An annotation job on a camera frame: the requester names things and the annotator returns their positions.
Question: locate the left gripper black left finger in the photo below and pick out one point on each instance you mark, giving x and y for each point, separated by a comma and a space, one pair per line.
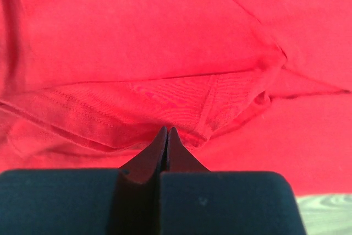
84, 201

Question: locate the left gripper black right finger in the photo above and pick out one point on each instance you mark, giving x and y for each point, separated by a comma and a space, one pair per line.
194, 200

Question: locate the bright red t-shirt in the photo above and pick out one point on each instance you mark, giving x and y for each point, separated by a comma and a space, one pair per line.
250, 85

